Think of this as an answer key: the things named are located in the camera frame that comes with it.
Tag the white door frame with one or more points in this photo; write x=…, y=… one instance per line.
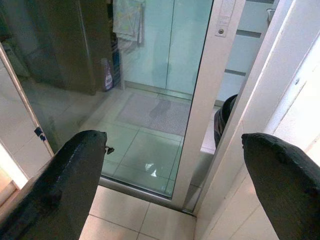
x=265, y=95

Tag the pale patterned hanging towel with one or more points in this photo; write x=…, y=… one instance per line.
x=127, y=20

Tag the black tape piece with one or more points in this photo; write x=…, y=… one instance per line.
x=40, y=133

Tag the white drawer cabinet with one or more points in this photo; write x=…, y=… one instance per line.
x=240, y=52

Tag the black round object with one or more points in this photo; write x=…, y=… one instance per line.
x=225, y=117

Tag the white door lock panel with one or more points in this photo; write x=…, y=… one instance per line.
x=223, y=17

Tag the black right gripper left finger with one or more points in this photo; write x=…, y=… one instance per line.
x=55, y=185

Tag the purple detergent bottle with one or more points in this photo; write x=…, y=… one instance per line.
x=107, y=77

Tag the aluminium framed glass sliding door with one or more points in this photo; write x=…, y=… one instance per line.
x=193, y=130

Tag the grey floor mat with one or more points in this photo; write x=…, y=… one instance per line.
x=150, y=112

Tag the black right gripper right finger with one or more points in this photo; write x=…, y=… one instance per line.
x=287, y=185

